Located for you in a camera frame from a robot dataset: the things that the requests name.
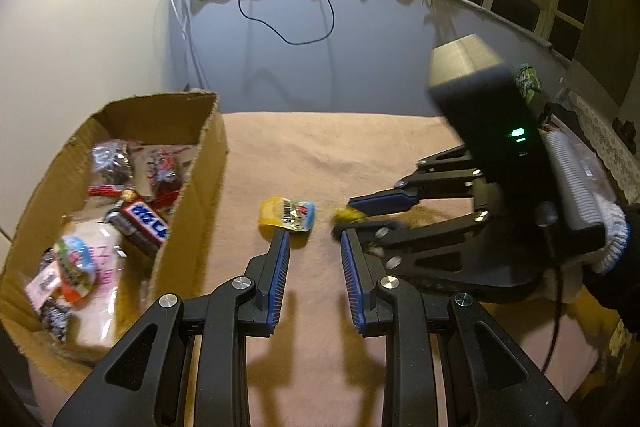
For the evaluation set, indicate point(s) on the pink printed plastic bag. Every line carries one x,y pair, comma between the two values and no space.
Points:
117,296

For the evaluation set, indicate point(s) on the yellow green snack packet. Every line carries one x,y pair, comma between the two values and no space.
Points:
348,214

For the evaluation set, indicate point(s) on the white knit gloved hand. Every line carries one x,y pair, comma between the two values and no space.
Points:
607,231

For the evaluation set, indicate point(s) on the clear red-edged nut bag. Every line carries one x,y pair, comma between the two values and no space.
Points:
166,169

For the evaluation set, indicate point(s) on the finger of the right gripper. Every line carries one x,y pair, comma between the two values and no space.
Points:
445,175
439,246

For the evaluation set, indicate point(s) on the pink small packet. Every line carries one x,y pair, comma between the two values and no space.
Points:
43,285

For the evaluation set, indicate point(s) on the black snack packet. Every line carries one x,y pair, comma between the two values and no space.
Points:
55,316

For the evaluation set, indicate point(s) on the yellow jelly cup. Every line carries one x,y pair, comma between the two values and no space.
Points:
287,214

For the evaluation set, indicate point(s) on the brown cardboard box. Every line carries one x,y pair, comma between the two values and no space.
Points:
170,119

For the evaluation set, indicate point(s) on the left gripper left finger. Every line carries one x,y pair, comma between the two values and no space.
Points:
143,380

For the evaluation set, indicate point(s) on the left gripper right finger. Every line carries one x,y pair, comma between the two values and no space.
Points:
440,346

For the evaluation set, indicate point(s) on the black camera box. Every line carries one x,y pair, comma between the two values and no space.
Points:
545,191

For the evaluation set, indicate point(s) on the dark snickers bar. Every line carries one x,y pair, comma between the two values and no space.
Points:
140,224

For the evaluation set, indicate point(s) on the large clear nut bag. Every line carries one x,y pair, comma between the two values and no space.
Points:
112,168

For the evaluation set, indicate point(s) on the green white snack bag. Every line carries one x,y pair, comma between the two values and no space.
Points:
528,82

